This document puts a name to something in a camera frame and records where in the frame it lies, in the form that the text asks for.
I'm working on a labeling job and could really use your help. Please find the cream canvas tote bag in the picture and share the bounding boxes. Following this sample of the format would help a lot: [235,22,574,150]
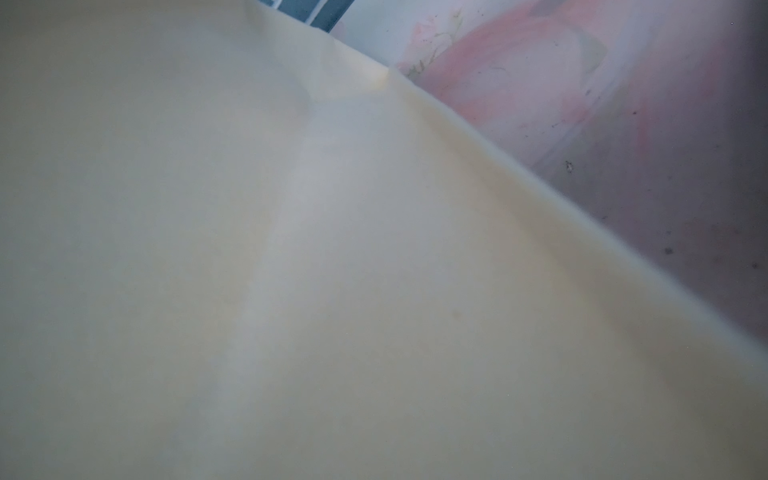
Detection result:
[1,1,767,479]

